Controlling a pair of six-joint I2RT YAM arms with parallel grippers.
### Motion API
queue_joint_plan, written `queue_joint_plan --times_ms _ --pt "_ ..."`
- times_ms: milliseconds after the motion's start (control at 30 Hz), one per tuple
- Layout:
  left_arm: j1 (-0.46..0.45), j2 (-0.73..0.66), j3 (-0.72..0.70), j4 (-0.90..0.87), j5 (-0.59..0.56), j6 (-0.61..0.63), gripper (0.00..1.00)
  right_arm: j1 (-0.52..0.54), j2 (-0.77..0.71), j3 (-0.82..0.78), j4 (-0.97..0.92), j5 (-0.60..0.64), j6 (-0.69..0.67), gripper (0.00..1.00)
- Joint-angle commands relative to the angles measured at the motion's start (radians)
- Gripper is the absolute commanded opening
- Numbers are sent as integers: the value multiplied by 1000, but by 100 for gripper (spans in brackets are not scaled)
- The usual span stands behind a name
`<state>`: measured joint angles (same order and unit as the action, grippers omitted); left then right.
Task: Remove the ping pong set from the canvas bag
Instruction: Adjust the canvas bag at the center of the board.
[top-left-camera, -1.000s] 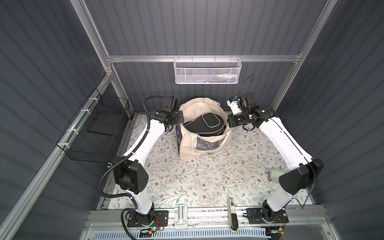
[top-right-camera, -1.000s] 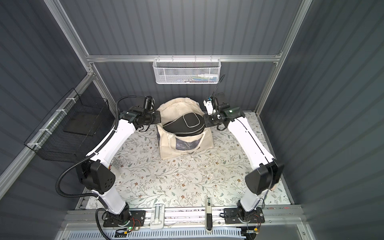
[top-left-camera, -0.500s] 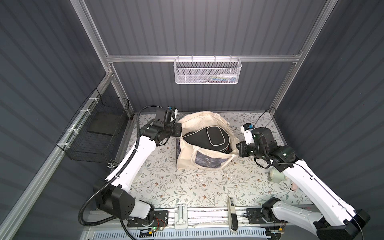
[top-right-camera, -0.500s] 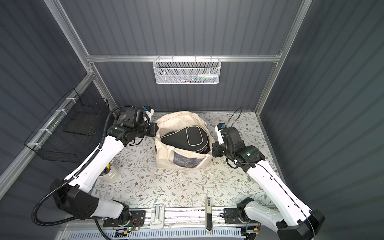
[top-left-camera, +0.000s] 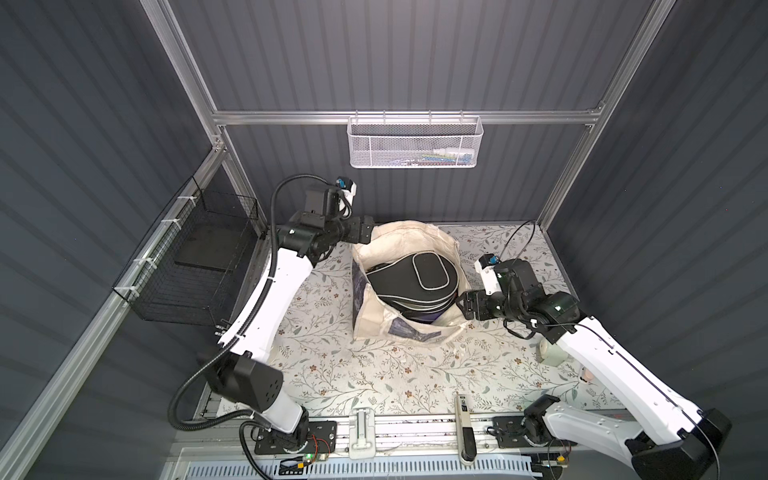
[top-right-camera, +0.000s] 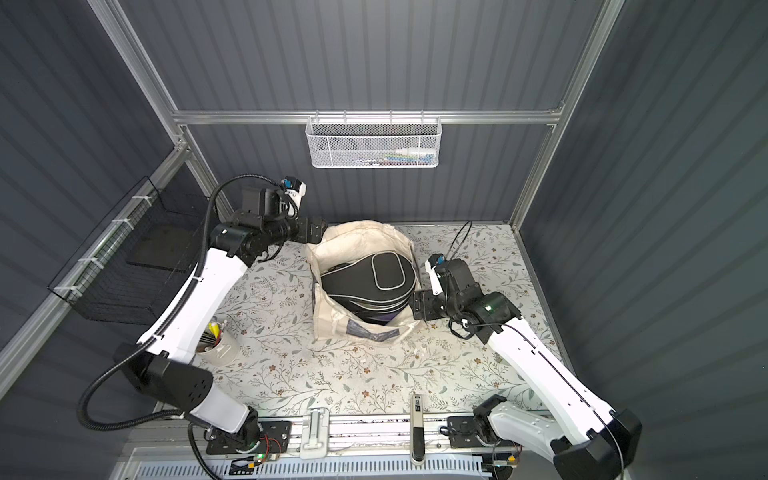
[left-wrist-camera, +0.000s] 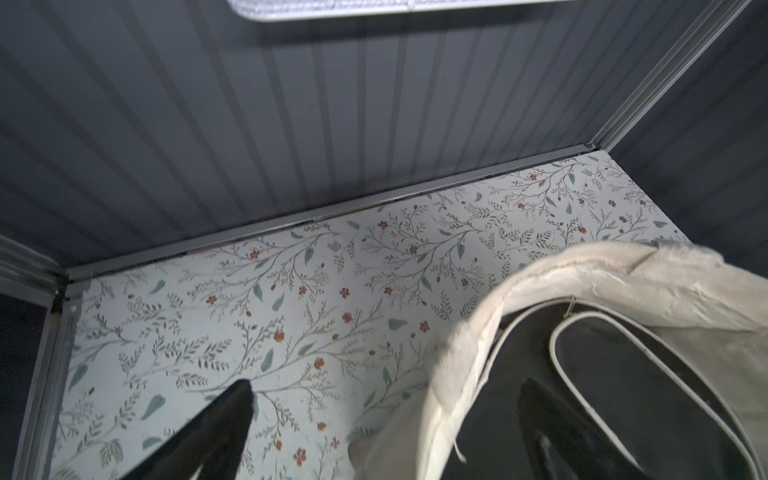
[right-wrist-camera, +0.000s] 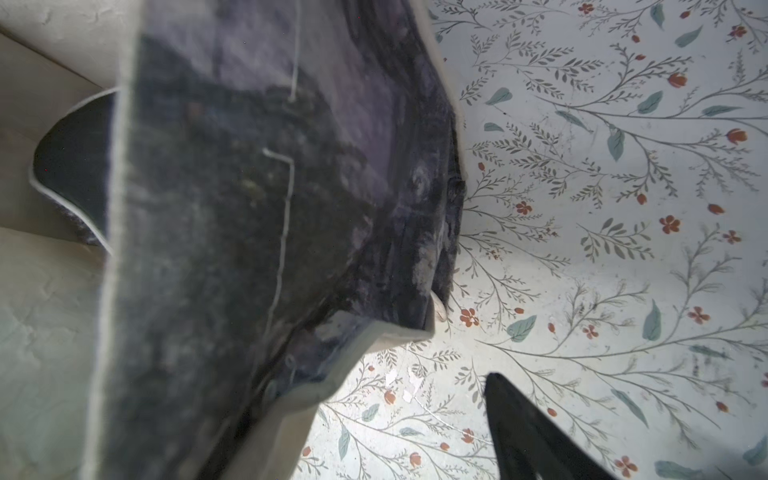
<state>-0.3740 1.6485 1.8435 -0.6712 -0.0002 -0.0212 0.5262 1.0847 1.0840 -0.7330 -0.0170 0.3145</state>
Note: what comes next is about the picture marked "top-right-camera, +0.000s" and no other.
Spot markers in white basket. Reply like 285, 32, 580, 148
352, 147, 438, 166

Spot white black handheld tool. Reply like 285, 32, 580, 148
409, 393, 426, 465

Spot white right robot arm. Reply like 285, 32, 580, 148
411, 254, 642, 479

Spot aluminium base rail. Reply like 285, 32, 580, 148
119, 410, 541, 463

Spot black corrugated cable conduit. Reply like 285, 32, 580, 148
76, 173, 283, 432

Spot purple paddle case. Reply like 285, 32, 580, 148
353, 308, 403, 325

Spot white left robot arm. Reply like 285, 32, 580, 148
115, 177, 326, 443

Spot cream canvas tote bag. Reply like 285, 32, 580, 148
307, 220, 421, 344

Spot black paddle case white piping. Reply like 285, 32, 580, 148
320, 251, 416, 312

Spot white cup with pens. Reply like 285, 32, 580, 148
196, 322, 239, 367

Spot white clamp on rail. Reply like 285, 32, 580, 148
299, 407, 330, 460

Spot black wire basket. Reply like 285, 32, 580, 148
48, 168, 207, 326

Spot white wire mesh basket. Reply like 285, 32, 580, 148
305, 118, 443, 169

